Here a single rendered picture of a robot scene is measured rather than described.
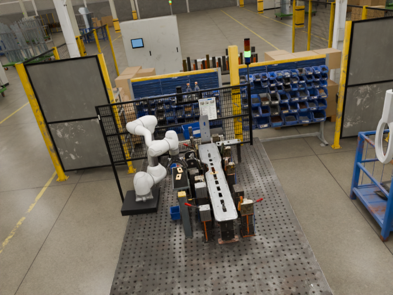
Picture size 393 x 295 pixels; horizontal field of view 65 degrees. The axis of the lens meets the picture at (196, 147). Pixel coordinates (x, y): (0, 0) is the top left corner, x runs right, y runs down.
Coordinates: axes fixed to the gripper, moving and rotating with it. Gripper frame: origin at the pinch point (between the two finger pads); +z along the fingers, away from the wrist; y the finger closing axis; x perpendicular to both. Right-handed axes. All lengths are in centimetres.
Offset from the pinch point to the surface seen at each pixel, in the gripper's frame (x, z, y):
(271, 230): -23, 51, 80
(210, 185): 6.5, 20.5, 27.7
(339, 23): 448, -48, 271
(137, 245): -37, 51, -39
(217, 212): -33, 21, 35
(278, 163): 203, 120, 118
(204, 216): -35.9, 21.6, 24.3
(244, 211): -30, 23, 58
